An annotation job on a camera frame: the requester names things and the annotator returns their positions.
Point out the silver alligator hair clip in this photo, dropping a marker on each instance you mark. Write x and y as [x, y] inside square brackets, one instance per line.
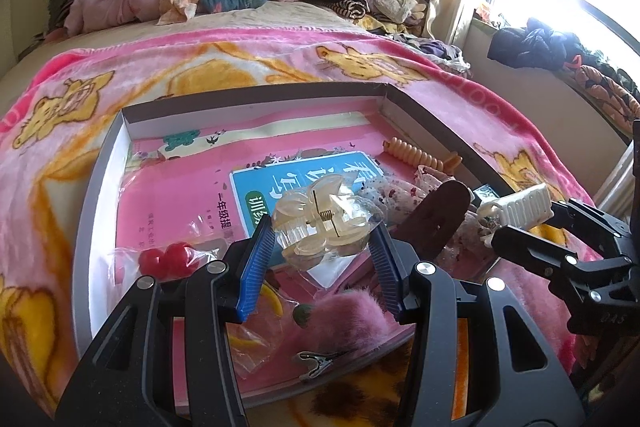
[322, 362]

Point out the pink cartoon bear blanket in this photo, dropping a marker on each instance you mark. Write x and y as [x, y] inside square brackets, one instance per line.
[250, 57]

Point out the small blue white box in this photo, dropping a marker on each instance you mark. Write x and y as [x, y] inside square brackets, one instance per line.
[484, 194]

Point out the yellow hair accessory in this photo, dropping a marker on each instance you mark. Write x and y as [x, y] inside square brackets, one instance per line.
[272, 302]

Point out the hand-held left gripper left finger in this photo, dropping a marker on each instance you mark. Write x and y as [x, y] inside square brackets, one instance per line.
[255, 267]

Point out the red ball earrings card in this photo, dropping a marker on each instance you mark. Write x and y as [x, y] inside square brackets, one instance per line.
[170, 259]

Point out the brown hair clip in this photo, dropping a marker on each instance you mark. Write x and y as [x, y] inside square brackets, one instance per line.
[435, 222]

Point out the clear flower hair claw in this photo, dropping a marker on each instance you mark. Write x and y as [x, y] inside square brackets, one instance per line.
[320, 217]

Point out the pink book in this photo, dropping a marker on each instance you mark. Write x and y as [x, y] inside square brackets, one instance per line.
[175, 187]

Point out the pink fluffy hair clip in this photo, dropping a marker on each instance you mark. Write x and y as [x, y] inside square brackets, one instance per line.
[350, 317]

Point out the orange black patterned cloth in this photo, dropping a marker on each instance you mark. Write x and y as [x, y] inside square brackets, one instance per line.
[610, 89]

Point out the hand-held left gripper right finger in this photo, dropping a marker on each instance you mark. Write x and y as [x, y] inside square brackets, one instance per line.
[385, 264]

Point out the grey cardboard box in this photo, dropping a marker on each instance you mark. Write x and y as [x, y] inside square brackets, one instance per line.
[95, 207]

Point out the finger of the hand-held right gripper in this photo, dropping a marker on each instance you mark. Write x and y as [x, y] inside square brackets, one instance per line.
[540, 254]
[595, 222]

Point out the purple clothes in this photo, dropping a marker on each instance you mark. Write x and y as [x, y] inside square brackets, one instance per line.
[442, 52]

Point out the floral fabric scrunchie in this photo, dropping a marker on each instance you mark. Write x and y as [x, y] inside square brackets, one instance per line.
[395, 197]

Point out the white ribbed hair claw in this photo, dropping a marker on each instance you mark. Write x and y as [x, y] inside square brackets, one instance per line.
[520, 207]

